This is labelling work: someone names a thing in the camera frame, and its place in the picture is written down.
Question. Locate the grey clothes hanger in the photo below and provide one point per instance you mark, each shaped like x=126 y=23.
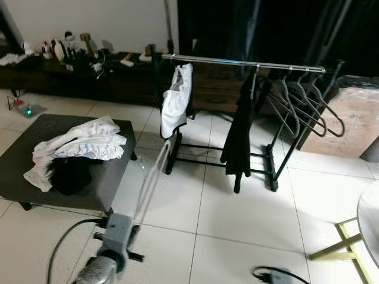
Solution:
x=284 y=115
x=314 y=121
x=151 y=177
x=334 y=121

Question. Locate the white printed shirt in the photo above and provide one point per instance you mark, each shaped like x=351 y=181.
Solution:
x=83 y=145

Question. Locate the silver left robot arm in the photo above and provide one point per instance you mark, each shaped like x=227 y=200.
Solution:
x=95 y=273

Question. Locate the round white table gold legs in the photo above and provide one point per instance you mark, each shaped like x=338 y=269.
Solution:
x=370 y=219

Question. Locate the dark grey low bench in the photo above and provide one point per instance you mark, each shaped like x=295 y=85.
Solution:
x=18 y=165

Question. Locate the long black garment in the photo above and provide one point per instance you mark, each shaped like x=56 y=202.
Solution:
x=240 y=142

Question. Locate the white sleeveless vest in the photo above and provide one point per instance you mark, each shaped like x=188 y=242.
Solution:
x=177 y=100

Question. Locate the floor socket with green light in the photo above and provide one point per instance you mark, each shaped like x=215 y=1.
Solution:
x=26 y=110

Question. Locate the dark wooden console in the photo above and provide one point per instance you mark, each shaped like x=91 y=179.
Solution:
x=59 y=83

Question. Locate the white power strip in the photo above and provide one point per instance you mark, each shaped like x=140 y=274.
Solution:
x=127 y=60

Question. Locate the white dish with gold figure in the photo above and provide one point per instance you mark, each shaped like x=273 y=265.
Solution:
x=146 y=58

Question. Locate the wrapped cardboard box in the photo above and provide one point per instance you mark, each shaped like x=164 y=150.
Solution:
x=349 y=118

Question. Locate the gold trophy ornament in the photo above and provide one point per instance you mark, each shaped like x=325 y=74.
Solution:
x=89 y=41

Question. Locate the black chrome clothes rack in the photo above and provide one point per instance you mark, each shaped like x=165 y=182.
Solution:
x=237 y=63

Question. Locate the white astronaut figurine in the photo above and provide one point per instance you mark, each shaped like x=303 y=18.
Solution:
x=71 y=41

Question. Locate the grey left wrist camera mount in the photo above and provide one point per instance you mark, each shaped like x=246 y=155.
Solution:
x=118 y=234

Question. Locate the white round camera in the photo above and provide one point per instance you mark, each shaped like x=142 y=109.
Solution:
x=29 y=47

